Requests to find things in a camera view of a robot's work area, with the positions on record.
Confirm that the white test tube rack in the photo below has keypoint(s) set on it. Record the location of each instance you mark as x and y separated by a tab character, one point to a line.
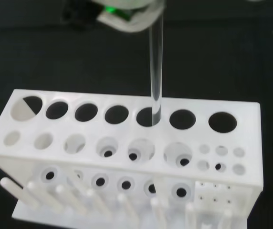
91	130

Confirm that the black cloth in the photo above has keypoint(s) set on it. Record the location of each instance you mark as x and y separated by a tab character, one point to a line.
55	59

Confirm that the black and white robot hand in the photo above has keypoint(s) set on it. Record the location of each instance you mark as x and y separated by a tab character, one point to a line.
131	21

